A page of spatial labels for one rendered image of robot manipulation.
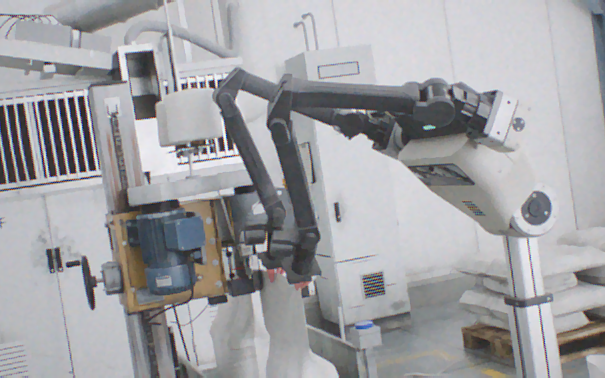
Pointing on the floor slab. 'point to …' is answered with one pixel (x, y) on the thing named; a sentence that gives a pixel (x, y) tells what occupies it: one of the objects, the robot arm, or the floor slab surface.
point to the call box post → (369, 362)
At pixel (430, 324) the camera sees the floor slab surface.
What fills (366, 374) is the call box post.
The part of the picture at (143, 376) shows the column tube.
